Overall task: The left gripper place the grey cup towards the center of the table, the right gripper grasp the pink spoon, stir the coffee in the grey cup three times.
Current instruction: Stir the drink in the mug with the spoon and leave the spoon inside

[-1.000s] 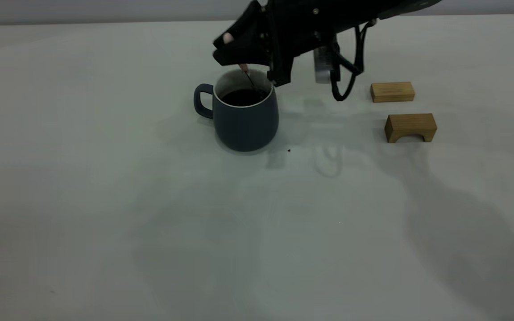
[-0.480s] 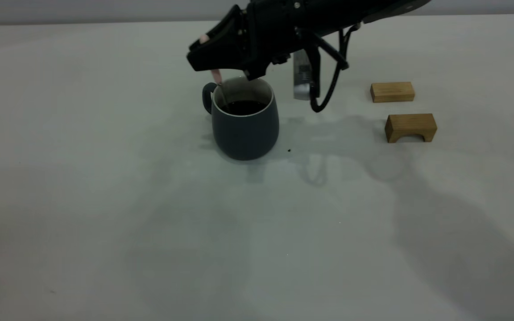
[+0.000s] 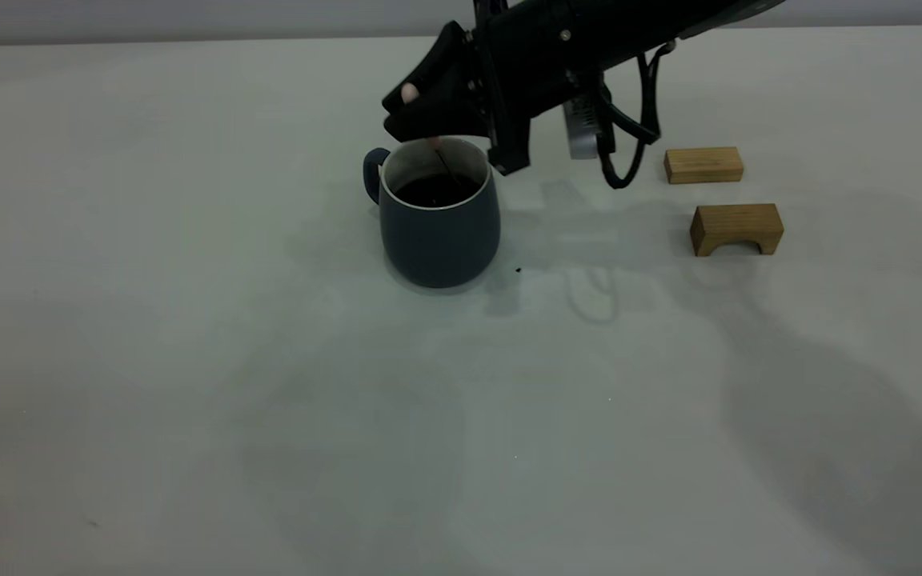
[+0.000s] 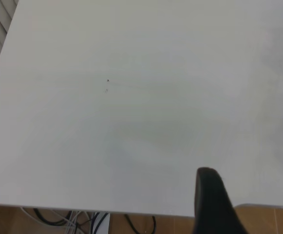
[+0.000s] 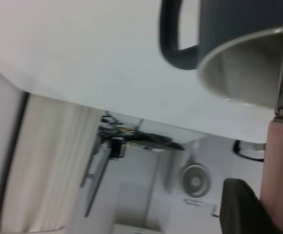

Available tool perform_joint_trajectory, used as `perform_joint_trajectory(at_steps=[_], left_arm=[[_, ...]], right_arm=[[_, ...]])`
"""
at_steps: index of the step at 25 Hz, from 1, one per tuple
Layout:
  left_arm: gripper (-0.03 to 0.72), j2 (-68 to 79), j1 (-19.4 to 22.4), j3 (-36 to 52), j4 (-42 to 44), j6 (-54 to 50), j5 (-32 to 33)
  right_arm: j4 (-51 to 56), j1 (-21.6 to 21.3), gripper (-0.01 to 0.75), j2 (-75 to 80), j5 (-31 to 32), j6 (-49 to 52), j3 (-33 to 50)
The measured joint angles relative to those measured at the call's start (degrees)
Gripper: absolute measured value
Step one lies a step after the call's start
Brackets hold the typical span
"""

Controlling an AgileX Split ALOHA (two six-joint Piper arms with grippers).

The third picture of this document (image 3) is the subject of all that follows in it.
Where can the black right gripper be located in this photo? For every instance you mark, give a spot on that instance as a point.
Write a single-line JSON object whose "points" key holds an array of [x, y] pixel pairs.
{"points": [[533, 64]]}

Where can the dark grey ceramic mug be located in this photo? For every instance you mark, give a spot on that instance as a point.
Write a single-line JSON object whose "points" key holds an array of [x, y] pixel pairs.
{"points": [[437, 244]]}

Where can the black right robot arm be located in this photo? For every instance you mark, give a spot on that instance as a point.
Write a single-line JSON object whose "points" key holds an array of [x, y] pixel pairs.
{"points": [[653, 20]]}

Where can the dark coffee liquid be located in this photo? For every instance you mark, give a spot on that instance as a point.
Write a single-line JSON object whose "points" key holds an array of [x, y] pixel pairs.
{"points": [[429, 194]]}

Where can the flat rectangular wooden block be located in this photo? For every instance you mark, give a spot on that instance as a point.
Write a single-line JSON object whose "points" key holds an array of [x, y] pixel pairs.
{"points": [[703, 165]]}

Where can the arched wooden block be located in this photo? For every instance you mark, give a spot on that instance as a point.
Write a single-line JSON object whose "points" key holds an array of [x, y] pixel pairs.
{"points": [[737, 218]]}

